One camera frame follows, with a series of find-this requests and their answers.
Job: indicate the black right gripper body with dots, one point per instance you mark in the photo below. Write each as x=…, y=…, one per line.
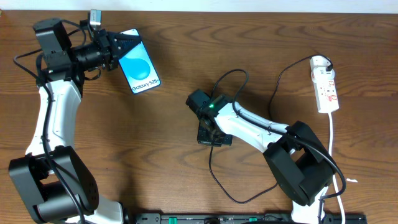
x=212, y=138

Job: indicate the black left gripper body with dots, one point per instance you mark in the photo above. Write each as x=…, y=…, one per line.
x=105, y=50

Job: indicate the blue Galaxy smartphone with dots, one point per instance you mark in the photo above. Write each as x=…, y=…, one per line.
x=139, y=70

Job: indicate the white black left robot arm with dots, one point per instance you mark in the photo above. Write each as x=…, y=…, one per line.
x=52, y=181

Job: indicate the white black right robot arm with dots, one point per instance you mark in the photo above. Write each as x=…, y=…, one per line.
x=301, y=166

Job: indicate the white power strip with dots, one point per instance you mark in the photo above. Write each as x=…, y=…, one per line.
x=323, y=78

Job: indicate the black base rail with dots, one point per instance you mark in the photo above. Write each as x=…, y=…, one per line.
x=155, y=218

